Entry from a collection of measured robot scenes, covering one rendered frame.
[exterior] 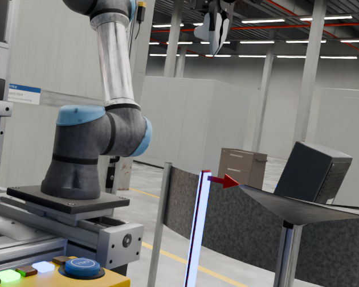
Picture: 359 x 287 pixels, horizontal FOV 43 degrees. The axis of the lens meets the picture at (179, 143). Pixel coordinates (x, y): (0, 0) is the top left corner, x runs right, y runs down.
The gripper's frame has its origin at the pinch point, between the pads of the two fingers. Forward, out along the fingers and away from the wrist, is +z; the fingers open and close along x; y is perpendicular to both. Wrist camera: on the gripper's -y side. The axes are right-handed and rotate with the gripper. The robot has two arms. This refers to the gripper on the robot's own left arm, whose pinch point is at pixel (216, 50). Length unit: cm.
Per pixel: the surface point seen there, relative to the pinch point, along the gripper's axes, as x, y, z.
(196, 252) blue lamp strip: 24.9, -15.1, 37.9
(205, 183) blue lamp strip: 25.4, -15.1, 26.3
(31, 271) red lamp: 56, -11, 36
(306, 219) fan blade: 15.8, -29.4, 30.0
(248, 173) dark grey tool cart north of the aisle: -589, 226, 83
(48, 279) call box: 55, -13, 36
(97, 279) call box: 50, -16, 36
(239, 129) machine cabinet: -939, 407, 13
